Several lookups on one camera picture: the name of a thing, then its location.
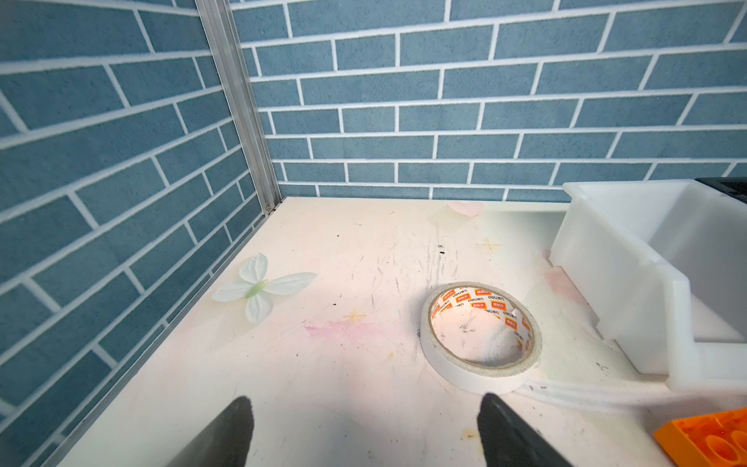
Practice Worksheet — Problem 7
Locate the black middle bin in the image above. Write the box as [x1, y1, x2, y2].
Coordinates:
[696, 177, 747, 204]

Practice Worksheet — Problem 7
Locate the white left bin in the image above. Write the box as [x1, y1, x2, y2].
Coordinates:
[551, 180, 746, 393]

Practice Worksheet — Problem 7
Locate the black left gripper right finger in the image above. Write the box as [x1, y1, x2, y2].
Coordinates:
[477, 393, 570, 467]

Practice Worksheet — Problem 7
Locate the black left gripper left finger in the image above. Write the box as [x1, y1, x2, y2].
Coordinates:
[167, 396, 255, 467]

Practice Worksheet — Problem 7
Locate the white tape roll on table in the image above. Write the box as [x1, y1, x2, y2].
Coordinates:
[419, 282, 543, 395]

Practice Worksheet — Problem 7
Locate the orange lego near left bin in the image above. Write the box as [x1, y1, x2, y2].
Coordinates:
[654, 408, 746, 467]

